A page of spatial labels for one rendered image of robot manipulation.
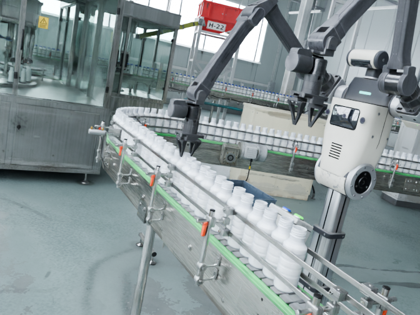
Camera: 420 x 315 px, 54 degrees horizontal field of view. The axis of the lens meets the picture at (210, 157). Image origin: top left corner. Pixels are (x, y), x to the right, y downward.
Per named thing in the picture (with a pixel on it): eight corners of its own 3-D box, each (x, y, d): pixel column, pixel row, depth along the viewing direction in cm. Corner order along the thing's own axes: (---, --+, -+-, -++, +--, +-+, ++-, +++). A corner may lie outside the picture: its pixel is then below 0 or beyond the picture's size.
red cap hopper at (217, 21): (175, 144, 818) (202, -1, 763) (172, 137, 887) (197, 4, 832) (220, 151, 836) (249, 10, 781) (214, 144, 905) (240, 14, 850)
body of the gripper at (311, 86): (327, 104, 124) (334, 79, 123) (302, 99, 120) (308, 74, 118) (314, 100, 130) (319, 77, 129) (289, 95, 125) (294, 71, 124)
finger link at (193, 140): (175, 154, 164) (179, 131, 162) (191, 155, 167) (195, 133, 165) (182, 159, 158) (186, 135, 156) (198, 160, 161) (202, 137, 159)
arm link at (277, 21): (274, -13, 154) (259, -11, 163) (251, 12, 153) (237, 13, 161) (327, 72, 177) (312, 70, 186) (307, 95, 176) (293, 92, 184)
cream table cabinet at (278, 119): (293, 188, 649) (311, 115, 626) (309, 201, 590) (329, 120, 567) (227, 178, 627) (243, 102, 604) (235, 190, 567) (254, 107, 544)
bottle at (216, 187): (217, 227, 136) (227, 180, 133) (200, 222, 138) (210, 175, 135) (222, 222, 142) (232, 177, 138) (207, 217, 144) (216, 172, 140)
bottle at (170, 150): (159, 180, 177) (165, 143, 174) (172, 182, 178) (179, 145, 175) (158, 184, 171) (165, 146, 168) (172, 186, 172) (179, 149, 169)
